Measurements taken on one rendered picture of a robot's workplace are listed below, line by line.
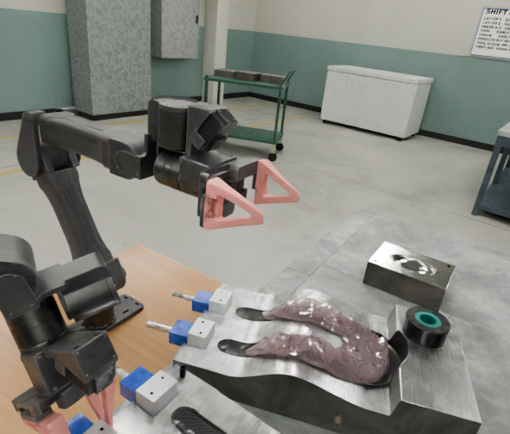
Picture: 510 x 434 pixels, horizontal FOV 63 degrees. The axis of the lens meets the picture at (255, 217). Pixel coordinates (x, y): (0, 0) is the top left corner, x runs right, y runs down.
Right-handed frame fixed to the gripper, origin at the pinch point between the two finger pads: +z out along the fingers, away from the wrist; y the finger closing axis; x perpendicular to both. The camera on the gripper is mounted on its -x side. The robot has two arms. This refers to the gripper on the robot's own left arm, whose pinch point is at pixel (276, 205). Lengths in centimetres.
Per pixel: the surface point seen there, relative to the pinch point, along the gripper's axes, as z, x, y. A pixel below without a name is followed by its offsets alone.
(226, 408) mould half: 0.4, 31.1, -7.3
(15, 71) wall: -515, 71, 259
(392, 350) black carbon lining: 17.5, 32.5, 24.0
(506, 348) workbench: 38, 39, 51
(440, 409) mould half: 27.4, 28.1, 10.6
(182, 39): -463, 21, 506
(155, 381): -9.4, 28.2, -12.0
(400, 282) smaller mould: 12, 35, 54
